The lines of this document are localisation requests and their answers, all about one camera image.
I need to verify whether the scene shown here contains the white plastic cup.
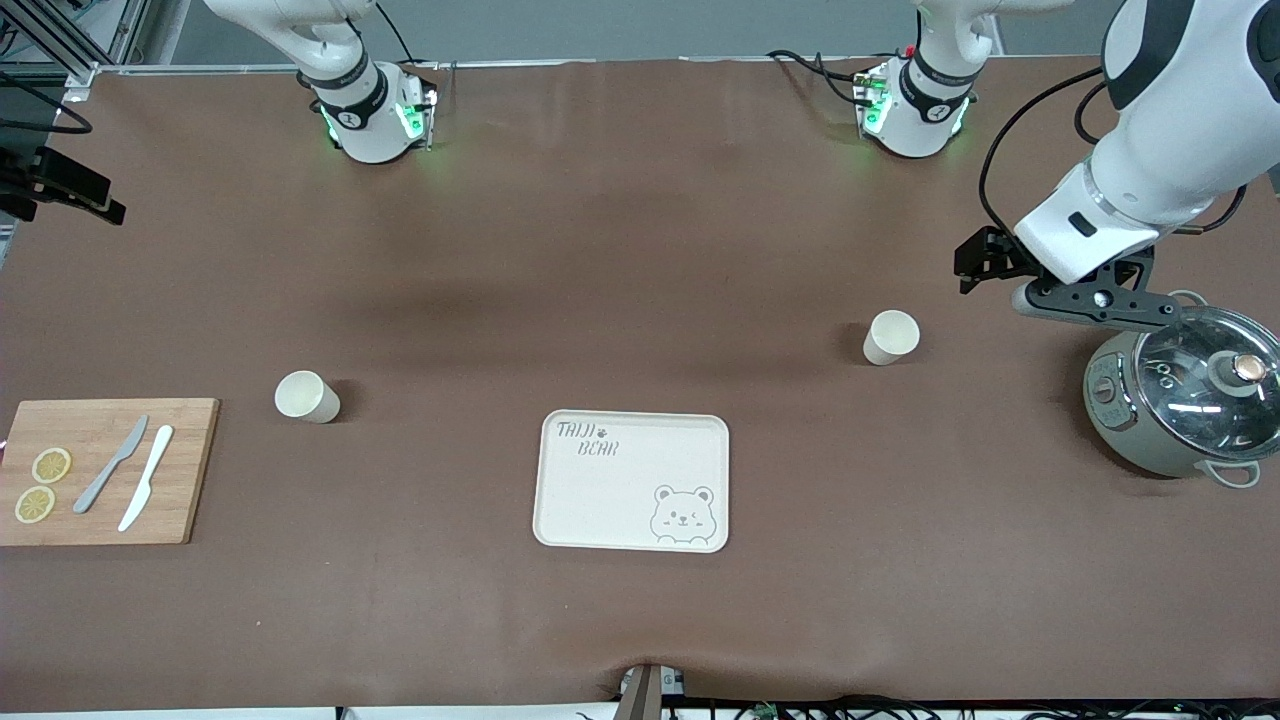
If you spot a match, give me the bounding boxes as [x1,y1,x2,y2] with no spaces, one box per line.
[274,370,342,424]
[862,309,921,367]

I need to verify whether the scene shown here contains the white bear print tray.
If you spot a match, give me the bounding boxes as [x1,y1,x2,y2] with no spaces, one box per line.
[532,409,731,554]

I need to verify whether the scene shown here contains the black right base cable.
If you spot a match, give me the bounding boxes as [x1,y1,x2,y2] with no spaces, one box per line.
[375,0,417,67]

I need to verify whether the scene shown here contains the white plastic knife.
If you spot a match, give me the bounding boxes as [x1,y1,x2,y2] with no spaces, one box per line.
[118,425,175,533]

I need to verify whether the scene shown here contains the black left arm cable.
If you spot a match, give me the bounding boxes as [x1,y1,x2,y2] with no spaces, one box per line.
[978,65,1106,241]

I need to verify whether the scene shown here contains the grey pot with glass lid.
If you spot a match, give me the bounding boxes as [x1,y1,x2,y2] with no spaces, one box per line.
[1083,290,1280,489]

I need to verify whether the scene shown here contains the glass pot lid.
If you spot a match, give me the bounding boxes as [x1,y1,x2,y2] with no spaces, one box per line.
[1135,305,1280,463]

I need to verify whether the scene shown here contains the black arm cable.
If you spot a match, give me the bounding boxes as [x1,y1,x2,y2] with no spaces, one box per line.
[0,72,93,137]
[978,65,1106,241]

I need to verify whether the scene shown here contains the grey plastic knife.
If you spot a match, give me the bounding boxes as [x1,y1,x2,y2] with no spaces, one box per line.
[73,415,150,515]

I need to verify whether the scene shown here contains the wooden cutting board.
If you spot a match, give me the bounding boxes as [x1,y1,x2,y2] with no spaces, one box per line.
[0,398,221,547]

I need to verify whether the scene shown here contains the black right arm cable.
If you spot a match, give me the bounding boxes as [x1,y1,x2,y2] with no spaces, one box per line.
[0,72,93,137]

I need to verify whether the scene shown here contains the black left base cables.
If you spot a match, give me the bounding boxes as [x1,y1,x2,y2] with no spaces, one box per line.
[765,48,873,107]

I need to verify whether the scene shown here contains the aluminium frame profile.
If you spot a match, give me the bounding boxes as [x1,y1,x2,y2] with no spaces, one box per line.
[0,0,151,91]

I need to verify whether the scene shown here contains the grey table edge mount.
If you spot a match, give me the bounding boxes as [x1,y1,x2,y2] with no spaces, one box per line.
[618,664,689,720]

